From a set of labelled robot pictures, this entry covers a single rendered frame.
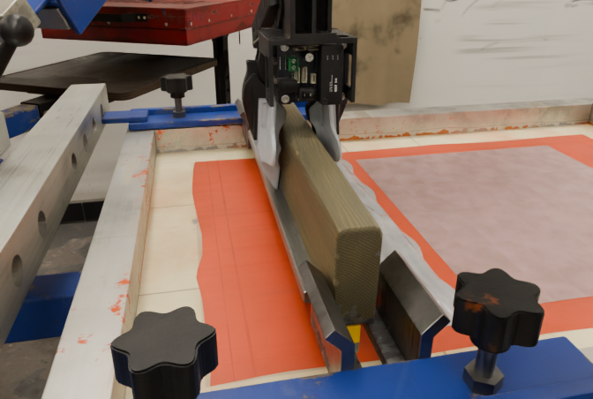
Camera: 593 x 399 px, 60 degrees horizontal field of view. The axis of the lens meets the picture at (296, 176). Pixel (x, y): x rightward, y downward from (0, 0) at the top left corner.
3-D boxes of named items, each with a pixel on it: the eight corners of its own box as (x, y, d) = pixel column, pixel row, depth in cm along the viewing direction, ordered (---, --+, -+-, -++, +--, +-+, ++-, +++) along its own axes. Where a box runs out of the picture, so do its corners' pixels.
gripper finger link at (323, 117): (326, 205, 47) (313, 109, 43) (311, 180, 52) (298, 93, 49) (359, 197, 47) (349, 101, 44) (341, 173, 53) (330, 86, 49)
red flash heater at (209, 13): (161, 21, 193) (157, -12, 189) (274, 26, 180) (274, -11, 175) (40, 44, 140) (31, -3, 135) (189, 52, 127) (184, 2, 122)
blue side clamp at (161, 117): (326, 139, 83) (327, 98, 81) (334, 150, 79) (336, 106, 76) (136, 153, 78) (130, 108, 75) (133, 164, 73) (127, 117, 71)
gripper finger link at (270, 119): (253, 207, 45) (266, 106, 42) (245, 181, 51) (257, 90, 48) (288, 208, 46) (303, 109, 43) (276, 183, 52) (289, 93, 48)
